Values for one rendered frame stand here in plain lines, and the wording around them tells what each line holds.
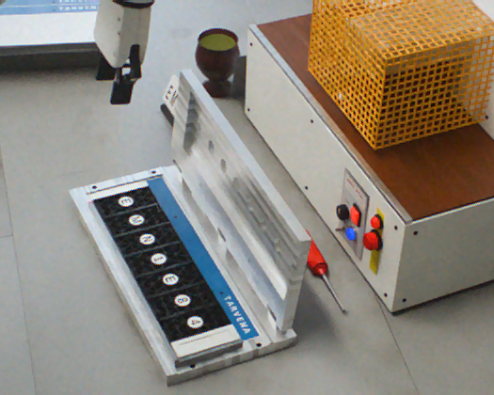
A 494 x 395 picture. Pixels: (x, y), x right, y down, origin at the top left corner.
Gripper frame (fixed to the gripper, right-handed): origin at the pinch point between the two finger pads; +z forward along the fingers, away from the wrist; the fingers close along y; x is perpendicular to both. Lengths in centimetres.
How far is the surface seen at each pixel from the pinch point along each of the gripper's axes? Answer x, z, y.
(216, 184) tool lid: 14.9, 12.0, 12.2
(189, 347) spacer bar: 1.7, 21.7, 37.1
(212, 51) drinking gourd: 27.9, 8.1, -21.2
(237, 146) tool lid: 13.4, 0.5, 17.7
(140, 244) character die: 3.0, 21.3, 13.9
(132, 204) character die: 4.9, 20.7, 4.6
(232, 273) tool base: 14.2, 20.1, 24.4
